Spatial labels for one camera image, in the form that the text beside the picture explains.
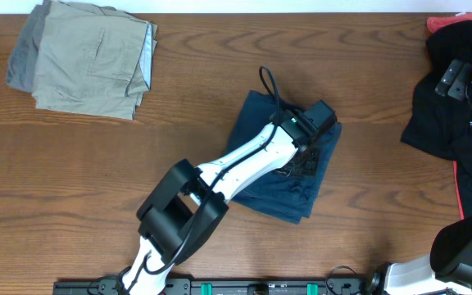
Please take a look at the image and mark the navy blue cloth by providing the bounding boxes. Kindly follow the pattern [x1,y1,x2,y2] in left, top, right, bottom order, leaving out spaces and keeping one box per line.
[224,91,342,224]

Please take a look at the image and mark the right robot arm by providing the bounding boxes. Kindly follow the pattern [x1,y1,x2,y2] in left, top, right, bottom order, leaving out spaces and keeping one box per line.
[370,60,472,294]

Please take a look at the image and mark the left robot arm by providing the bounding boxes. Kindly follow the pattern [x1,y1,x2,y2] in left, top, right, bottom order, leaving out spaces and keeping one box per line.
[118,101,337,294]

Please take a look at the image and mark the black t-shirt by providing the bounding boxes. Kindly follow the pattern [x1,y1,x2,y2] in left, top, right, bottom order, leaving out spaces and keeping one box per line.
[401,20,472,218]

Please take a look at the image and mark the folded khaki trousers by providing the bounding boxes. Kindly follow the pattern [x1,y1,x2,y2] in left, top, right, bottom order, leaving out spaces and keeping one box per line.
[32,1,157,120]

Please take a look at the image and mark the folded grey garment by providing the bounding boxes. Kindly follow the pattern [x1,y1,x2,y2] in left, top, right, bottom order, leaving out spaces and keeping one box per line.
[6,1,50,93]

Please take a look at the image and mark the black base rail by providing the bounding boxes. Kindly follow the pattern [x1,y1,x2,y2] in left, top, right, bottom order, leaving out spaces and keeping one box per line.
[52,277,382,295]

